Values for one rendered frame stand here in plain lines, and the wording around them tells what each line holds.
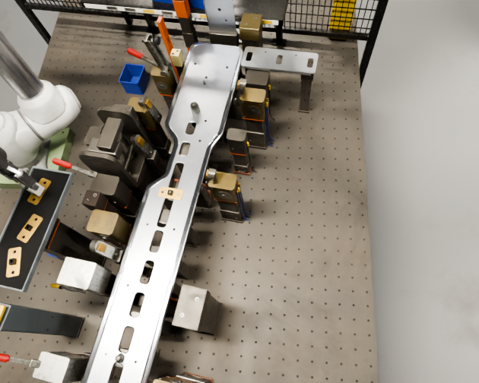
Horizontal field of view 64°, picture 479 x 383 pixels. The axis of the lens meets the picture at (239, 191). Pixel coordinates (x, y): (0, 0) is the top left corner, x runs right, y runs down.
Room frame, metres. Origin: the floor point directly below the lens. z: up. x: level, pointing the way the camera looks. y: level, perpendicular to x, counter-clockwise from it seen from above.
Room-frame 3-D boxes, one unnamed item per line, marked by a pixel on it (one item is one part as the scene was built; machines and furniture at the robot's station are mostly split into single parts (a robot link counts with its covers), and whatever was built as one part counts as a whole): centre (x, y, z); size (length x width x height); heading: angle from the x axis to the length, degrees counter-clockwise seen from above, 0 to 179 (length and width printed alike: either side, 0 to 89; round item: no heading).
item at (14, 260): (0.39, 0.67, 1.17); 0.08 x 0.04 x 0.01; 176
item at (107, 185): (0.62, 0.44, 0.89); 0.12 x 0.07 x 0.38; 65
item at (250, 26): (1.18, -0.20, 0.88); 0.08 x 0.08 x 0.36; 65
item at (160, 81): (1.06, 0.20, 0.87); 0.10 x 0.07 x 0.35; 65
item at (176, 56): (1.11, 0.11, 0.88); 0.04 x 0.04 x 0.37; 65
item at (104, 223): (0.49, 0.46, 0.89); 0.12 x 0.08 x 0.38; 65
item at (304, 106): (0.96, -0.38, 0.84); 0.05 x 0.05 x 0.29; 65
